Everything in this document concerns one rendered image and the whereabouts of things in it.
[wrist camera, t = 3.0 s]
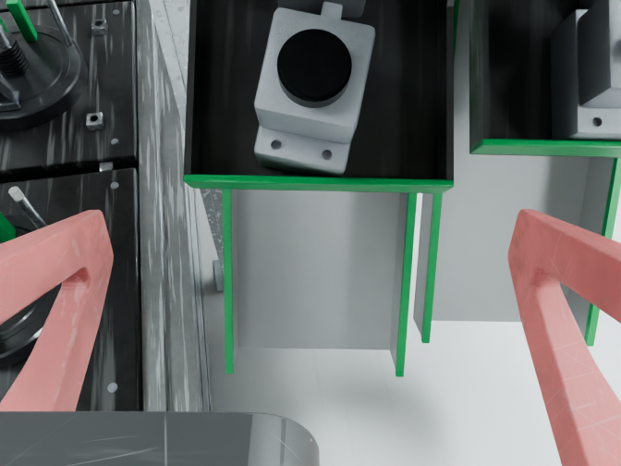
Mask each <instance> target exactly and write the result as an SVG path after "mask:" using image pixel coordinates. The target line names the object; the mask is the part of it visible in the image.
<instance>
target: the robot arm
mask: <svg viewBox="0 0 621 466"><path fill-rule="evenodd" d="M507 259H508V264H509V269H510V273H511V277H512V281H513V286H514V291H515V294H516V299H517V306H518V310H519V315H520V319H521V323H522V326H523V330H524V333H525V337H526V340H527V343H528V347H529V350H530V356H531V359H532V362H533V366H534V369H535V373H536V376H537V379H538V383H539V386H540V390H541V392H542V398H543V402H544V405H545V409H546V412H547V415H548V419H549V422H550V425H551V428H552V432H553V435H554V441H555V444H556V448H557V451H558V455H559V458H560V461H561V464H562V466H621V401H620V400H619V398H618V397H617V395H616V394H615V392H614V391H613V389H612V388H611V386H610V385H609V383H608V382H607V380H606V379H605V377H604V376H603V374H602V372H601V371H600V369H599V367H598V366H597V364H596V362H595V360H594V359H593V358H592V356H591V353H590V351H589V349H588V347H587V344H586V342H585V340H584V338H583V336H582V335H581V332H580V330H579V328H578V325H577V322H576V320H575V318H574V316H573V314H572V312H571V310H570V308H569V306H568V304H567V301H566V298H565V296H564V294H563V291H562V289H561V287H560V284H559V281H560V282H561V283H562V284H564V285H565V286H567V287H568V288H570V289H572V290H573V291H575V292H576V293H577V294H579V296H581V297H582V298H584V299H585V300H587V301H589V302H590V303H591V304H593V305H594V306H596V307H597V308H599V309H600V310H602V311H603V312H605V313H606V314H608V315H609V316H611V317H612V318H614V319H615V320H616V321H617V322H619V323H620V324H621V243H620V242H618V241H615V240H612V239H608V238H606V237H604V236H601V235H599V234H596V233H593V232H591V231H589V230H586V229H584V228H581V227H577V226H574V225H572V224H569V223H567V222H565V221H562V220H559V219H557V218H554V217H552V216H549V215H546V214H543V213H540V212H538V211H535V210H532V209H521V210H520V211H519V213H518V214H517V221H516V224H515V228H514V231H513V235H512V239H511V242H510V246H509V250H508V255H507ZM113 260H114V255H113V250H112V246H111V242H110V239H109V235H108V231H107V228H106V224H105V221H104V215H103V213H102V212H101V211H100V210H88V211H85V212H83V213H80V214H78V215H73V216H71V217H69V218H67V219H64V220H61V221H59V222H56V223H54V224H52V225H49V226H47V227H43V228H40V229H37V230H35V231H32V232H31V233H28V234H25V235H23V236H20V237H18V238H15V239H12V240H9V241H7V242H4V243H2V244H0V324H2V323H3V322H5V321H6V320H8V319H9V318H10V317H12V316H13V315H15V314H16V313H18V312H20V311H21V310H23V309H24V308H25V307H27V306H28V305H30V304H31V303H33V302H34V301H36V300H37V299H39V298H40V297H41V296H42V295H44V294H45V293H47V292H48V291H49V290H51V289H52V288H54V287H56V286H57V285H59V284H60V283H61V282H62V286H61V289H60V291H59V293H58V295H57V297H56V299H55V303H54V305H53V307H52V309H51V311H50V313H49V315H48V317H47V319H46V321H45V324H44V326H43V329H42V331H41V334H40V335H39V337H38V339H37V341H36V344H35V346H34V348H33V350H32V352H31V354H30V357H29V358H28V360H27V362H26V363H25V365H24V367H23V369H22V370H21V372H20V373H19V375H18V377H17V379H16V380H15V382H14V383H13V385H12V386H11V388H9V390H8V391H7V393H6V395H5V396H4V398H3V399H2V401H1V402H0V466H320V452H319V447H318V444H317V442H316V440H315V438H314V437H313V435H312V434H311V433H310V432H309V431H308V430H307V429H306V428H305V427H303V426H302V425H300V424H299V423H296V422H294V421H292V420H289V419H287V418H285V417H282V416H278V415H273V414H269V413H259V412H210V411H75V409H76V407H77V403H78V400H79V394H80V391H81V388H82V384H83V381H84V377H85V374H86V371H87V367H88V364H89V360H90V357H91V352H92V348H93V344H94V341H95V338H96V335H97V331H98V328H99V324H100V321H101V316H102V312H103V307H104V300H105V296H106V291H107V288H108V283H109V278H110V275H111V270H112V266H113Z"/></svg>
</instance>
